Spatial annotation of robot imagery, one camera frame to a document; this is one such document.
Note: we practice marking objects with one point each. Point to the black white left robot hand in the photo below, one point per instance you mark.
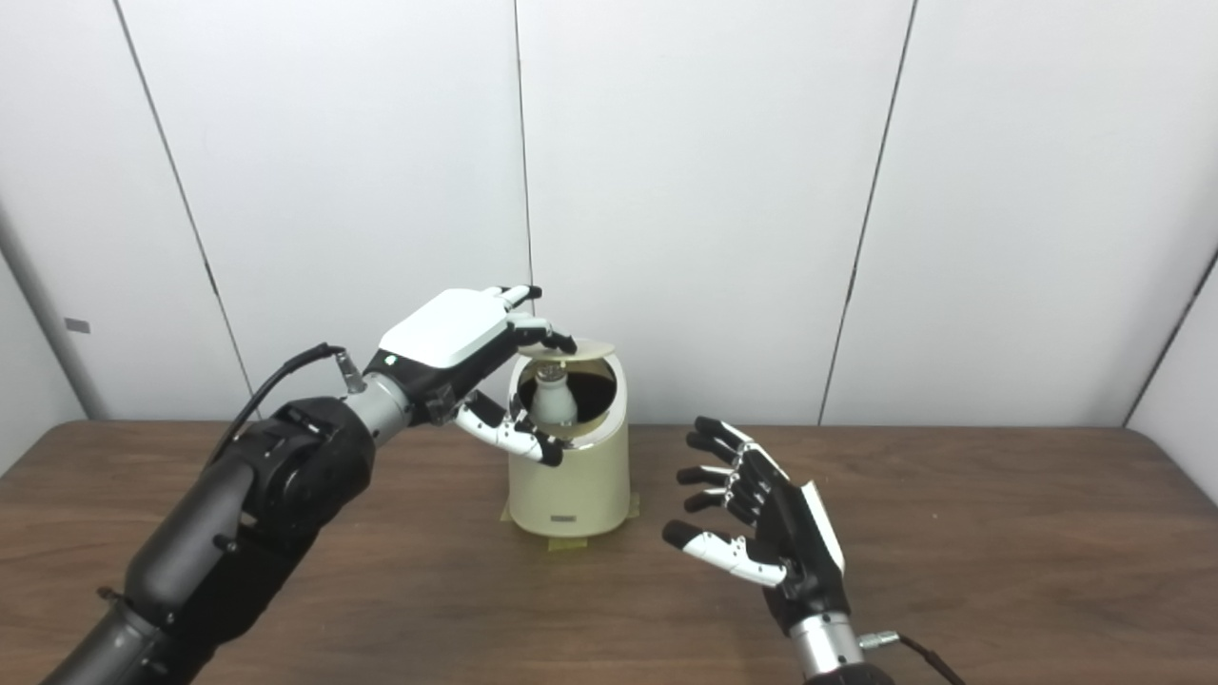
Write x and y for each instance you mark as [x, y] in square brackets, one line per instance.
[447, 333]

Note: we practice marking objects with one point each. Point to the small white plastic bottle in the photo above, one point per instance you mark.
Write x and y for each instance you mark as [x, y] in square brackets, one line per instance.
[554, 400]

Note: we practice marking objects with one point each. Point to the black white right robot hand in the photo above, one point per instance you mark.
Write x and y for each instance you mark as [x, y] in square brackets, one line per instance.
[790, 533]

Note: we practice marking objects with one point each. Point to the cream-colored bin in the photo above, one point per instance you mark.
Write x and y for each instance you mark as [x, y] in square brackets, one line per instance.
[580, 485]

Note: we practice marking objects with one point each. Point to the round cream bin lid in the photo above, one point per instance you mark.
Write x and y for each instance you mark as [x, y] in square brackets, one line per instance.
[590, 350]

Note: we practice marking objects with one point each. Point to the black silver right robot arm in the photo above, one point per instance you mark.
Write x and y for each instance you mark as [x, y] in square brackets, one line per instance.
[833, 652]

